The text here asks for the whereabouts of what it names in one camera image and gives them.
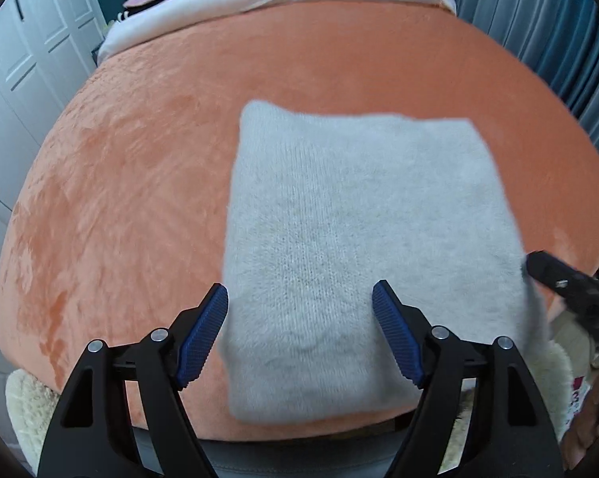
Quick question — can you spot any light grey knit sweater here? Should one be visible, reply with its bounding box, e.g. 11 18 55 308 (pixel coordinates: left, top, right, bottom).
219 100 548 425

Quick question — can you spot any person's right hand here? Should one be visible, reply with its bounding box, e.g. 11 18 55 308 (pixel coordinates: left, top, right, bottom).
561 372 599 470

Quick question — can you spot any cream fluffy rug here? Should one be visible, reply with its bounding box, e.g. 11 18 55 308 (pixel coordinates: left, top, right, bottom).
5 369 59 476

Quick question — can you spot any orange plush bed blanket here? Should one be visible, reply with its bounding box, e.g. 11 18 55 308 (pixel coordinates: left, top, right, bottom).
0 1 599 441

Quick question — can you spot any blue grey curtain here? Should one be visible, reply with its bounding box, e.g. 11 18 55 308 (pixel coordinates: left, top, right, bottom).
455 0 599 151

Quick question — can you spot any white panelled wardrobe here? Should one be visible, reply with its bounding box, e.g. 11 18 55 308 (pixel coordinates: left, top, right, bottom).
0 0 105 253

